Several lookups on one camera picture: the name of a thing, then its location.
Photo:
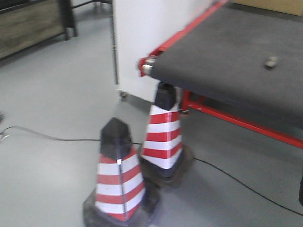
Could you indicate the brake pad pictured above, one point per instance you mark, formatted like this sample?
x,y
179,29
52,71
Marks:
x,y
271,62

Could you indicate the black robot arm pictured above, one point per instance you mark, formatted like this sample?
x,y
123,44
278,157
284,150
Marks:
x,y
300,194

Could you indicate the dark conveyor belt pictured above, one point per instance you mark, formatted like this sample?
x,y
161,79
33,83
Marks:
x,y
232,63

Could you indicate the red white traffic cone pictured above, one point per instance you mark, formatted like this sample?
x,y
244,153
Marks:
x,y
122,196

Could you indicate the cardboard box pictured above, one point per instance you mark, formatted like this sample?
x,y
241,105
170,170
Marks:
x,y
293,7

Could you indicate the red conveyor frame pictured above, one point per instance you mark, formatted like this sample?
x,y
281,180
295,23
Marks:
x,y
213,94

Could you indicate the wooden cabinet black frame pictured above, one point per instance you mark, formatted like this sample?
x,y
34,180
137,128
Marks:
x,y
27,23

